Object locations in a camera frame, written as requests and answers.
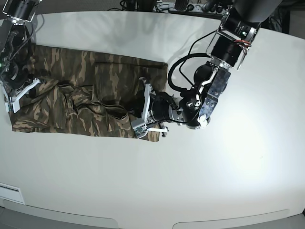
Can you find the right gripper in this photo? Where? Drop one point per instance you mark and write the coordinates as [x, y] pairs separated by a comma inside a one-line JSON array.
[[15, 79]]

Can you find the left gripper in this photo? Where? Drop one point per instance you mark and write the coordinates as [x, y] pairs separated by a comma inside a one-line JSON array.
[[164, 108]]

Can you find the camouflage T-shirt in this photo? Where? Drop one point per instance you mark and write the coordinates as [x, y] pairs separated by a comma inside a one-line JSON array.
[[85, 92]]

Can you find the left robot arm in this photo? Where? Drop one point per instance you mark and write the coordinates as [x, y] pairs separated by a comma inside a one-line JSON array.
[[229, 46]]

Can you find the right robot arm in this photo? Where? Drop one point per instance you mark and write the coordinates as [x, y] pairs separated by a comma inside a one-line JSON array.
[[16, 32]]

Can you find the white label plate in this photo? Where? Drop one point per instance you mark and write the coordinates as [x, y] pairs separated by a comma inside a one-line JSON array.
[[11, 193]]

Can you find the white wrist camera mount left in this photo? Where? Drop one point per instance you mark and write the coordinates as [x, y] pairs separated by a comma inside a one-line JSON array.
[[147, 123]]

